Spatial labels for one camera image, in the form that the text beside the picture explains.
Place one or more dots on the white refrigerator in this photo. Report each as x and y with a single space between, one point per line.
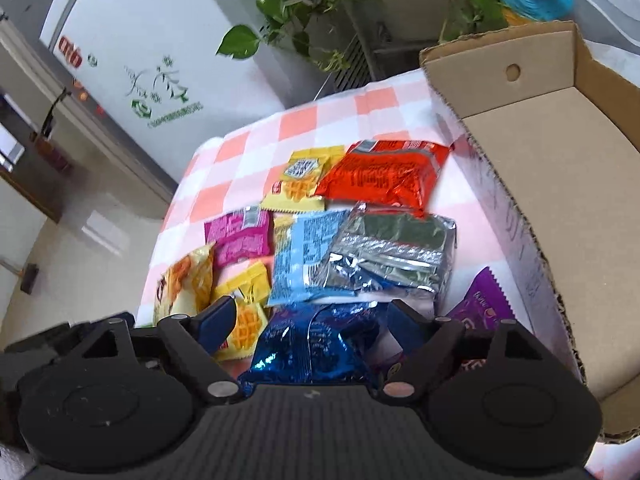
153 66

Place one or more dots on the purple snack packet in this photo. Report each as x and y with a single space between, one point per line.
481 310

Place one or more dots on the cardboard box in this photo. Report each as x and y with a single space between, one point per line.
548 139

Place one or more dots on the red orange snack packet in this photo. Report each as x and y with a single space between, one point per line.
394 173

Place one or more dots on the silver foil snack packet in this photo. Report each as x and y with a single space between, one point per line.
389 251

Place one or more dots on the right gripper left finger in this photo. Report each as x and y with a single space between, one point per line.
191 342

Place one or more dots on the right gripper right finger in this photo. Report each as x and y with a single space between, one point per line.
428 348

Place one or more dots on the green pothos plant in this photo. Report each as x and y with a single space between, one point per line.
286 25

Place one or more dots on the white metal plant stand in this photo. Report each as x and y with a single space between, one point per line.
384 37

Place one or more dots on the blue foil snack packet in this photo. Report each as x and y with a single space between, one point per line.
309 344

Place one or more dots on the yellow chips snack bag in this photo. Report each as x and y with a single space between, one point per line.
187 285

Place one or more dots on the light blue snack packet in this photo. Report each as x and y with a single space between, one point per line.
301 242

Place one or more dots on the yellow waffle snack packet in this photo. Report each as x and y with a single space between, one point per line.
294 192

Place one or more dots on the grey white table cover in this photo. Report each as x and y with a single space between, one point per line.
611 30

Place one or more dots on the magenta snack packet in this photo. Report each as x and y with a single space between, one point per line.
240 235

